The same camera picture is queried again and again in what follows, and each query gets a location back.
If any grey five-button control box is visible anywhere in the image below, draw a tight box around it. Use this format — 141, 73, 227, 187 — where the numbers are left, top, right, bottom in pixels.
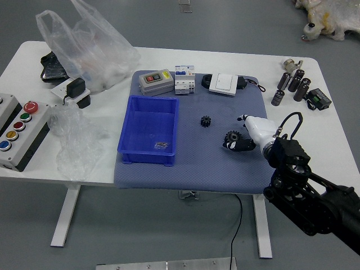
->
0, 100, 53, 173

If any small black gear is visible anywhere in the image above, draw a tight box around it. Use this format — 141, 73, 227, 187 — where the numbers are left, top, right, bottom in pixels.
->
200, 115, 214, 129

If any white circuit breaker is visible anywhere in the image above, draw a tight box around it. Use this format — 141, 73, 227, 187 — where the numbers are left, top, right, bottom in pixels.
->
174, 64, 196, 96

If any white wall switch panel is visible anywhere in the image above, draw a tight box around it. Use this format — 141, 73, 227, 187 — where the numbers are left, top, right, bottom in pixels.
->
208, 73, 240, 97

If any crumpled clear plastic wrap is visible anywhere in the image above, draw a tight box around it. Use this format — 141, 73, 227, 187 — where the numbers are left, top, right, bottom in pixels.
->
47, 101, 109, 182

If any big black gear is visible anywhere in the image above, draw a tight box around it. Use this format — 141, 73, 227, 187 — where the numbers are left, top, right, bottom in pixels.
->
224, 130, 240, 144

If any black module with green terminal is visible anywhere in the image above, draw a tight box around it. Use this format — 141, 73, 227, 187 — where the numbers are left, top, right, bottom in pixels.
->
305, 88, 332, 111

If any black power adapter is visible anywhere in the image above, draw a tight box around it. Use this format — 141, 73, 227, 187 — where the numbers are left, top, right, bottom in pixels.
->
62, 78, 87, 106

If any black plastic tray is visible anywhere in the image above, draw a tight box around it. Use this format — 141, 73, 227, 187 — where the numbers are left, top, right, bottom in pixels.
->
40, 51, 70, 83

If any grey metal plate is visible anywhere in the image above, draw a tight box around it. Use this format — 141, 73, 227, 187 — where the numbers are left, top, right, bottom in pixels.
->
95, 257, 237, 270

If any large clear plastic bag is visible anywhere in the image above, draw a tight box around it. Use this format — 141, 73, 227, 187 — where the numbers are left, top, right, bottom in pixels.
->
35, 0, 141, 95

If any blue plastic box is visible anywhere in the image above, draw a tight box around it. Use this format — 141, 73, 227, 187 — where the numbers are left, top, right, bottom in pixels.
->
117, 94, 180, 167

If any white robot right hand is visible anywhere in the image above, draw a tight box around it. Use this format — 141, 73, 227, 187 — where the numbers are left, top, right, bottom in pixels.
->
223, 113, 278, 153

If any metal pipe fitting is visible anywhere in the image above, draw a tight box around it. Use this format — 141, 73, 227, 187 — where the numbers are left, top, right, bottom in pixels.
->
282, 58, 304, 74

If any white socket plate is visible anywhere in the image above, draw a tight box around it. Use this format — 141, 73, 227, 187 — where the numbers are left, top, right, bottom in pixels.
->
50, 78, 91, 104

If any black module with thin wires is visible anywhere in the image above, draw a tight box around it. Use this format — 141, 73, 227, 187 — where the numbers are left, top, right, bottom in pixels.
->
237, 76, 267, 92

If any white table leg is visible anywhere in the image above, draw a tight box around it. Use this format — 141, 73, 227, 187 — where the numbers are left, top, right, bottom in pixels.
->
50, 184, 82, 248
252, 193, 273, 259

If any metal bracket under table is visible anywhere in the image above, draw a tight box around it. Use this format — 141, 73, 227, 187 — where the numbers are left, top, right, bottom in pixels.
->
178, 190, 201, 200

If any black floor cable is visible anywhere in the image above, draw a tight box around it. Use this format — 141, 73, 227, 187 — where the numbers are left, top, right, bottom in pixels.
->
229, 193, 244, 270

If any grey push-button switch box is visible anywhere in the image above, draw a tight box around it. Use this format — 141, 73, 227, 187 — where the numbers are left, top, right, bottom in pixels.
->
138, 69, 174, 97

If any blue-grey padded mat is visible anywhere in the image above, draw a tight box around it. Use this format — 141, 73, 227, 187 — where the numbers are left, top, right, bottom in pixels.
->
113, 70, 275, 195

